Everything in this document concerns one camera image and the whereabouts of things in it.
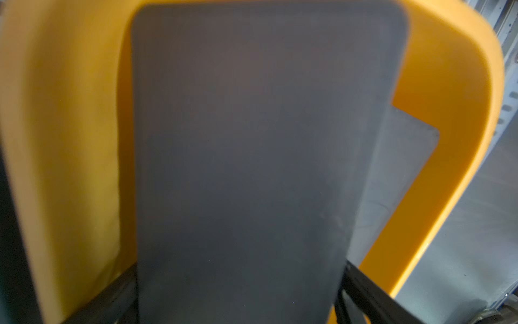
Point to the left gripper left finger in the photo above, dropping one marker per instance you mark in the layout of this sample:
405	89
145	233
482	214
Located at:
112	303

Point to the black pencil case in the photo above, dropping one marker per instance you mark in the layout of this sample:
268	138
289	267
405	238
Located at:
255	125

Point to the yellow storage box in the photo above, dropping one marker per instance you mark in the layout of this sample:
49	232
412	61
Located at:
65	103

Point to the teal storage box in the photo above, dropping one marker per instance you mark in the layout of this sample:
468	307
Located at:
18	299

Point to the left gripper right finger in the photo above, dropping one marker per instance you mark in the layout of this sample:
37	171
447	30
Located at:
360	300

